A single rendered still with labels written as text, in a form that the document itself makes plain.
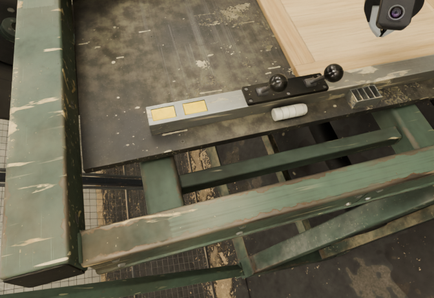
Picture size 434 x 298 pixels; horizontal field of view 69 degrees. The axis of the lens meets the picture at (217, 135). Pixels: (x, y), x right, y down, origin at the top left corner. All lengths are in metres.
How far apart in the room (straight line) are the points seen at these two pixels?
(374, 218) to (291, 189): 0.72
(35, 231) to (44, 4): 0.55
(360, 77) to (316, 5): 0.31
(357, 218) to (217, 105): 0.81
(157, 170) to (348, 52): 0.59
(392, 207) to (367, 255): 0.97
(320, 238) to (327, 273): 0.96
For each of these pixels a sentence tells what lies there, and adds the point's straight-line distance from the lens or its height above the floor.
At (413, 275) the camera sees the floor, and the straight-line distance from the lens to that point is 2.15.
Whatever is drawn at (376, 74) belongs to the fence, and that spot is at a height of 1.22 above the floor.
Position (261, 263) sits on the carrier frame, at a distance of 1.64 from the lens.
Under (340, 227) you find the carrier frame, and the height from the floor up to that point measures 0.79.
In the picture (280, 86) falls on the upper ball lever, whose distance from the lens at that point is 0.62.
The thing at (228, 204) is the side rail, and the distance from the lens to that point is 0.59.
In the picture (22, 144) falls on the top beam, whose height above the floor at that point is 1.89.
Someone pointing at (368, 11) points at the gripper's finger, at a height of 1.46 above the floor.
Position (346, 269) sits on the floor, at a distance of 2.30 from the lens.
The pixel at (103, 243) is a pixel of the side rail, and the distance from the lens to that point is 0.60.
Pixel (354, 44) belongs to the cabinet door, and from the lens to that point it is 0.97.
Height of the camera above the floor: 1.99
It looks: 40 degrees down
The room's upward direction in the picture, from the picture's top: 80 degrees counter-clockwise
